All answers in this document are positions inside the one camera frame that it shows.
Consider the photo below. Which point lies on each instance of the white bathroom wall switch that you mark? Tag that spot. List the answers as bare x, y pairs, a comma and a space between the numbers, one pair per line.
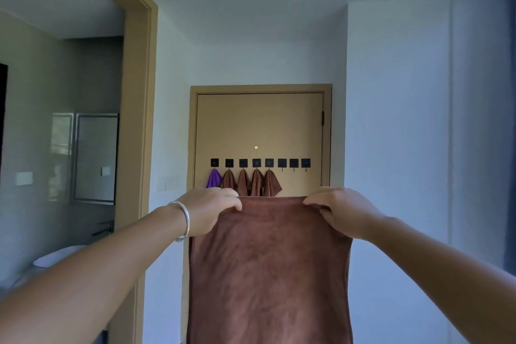
24, 178

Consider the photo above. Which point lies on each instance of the brown towel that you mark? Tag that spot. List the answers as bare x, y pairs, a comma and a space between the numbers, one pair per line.
256, 185
243, 184
228, 181
270, 275
271, 185

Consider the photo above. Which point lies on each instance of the blue grey curtain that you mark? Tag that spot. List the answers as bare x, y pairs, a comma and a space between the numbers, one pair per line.
510, 114

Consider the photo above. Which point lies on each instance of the black framed mirror cabinet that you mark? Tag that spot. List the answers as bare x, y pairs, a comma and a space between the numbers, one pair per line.
96, 154

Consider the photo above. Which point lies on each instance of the metal faucet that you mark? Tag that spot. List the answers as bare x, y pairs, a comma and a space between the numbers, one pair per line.
105, 229

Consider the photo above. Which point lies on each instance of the beige door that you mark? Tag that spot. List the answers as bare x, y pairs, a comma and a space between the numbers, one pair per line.
262, 88
258, 122

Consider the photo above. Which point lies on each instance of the purple towel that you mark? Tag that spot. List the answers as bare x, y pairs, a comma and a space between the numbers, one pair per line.
213, 180

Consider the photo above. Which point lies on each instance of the person's left hand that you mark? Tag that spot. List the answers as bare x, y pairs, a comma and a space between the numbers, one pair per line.
205, 208

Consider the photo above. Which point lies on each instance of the person's left forearm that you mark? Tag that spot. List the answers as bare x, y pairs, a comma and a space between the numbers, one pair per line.
80, 283

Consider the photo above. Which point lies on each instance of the beige bathroom door frame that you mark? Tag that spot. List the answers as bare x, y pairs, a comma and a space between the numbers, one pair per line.
137, 114

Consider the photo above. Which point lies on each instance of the person's right forearm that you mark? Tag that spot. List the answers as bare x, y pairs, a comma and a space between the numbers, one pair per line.
451, 279

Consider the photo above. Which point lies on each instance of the person's right hand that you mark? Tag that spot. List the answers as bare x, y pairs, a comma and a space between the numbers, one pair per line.
346, 210

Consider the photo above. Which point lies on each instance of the white sink basin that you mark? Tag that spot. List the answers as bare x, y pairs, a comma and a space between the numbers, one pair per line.
56, 257

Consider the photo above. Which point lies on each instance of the row of black hooks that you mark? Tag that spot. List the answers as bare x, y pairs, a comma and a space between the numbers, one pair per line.
215, 162

